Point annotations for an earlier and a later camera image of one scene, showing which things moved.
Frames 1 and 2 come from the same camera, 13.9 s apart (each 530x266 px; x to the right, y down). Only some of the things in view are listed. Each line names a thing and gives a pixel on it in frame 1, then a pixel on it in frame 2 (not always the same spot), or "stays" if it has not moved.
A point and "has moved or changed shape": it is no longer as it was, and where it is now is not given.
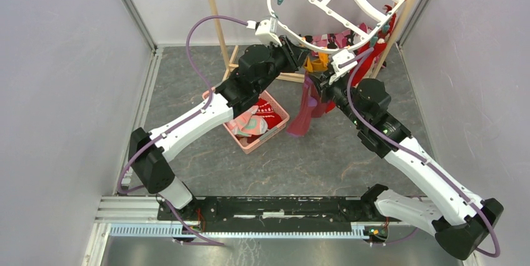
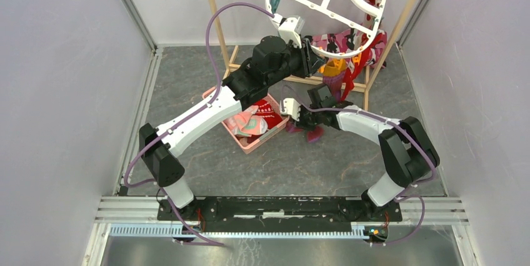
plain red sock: (364, 67) has moved or changed shape
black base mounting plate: (274, 214) stays
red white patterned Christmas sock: (265, 110) stays
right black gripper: (322, 80) to (300, 123)
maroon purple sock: (322, 107) to (312, 135)
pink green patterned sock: (247, 124) stays
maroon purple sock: (299, 125) has moved or changed shape
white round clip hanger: (346, 49) to (339, 8)
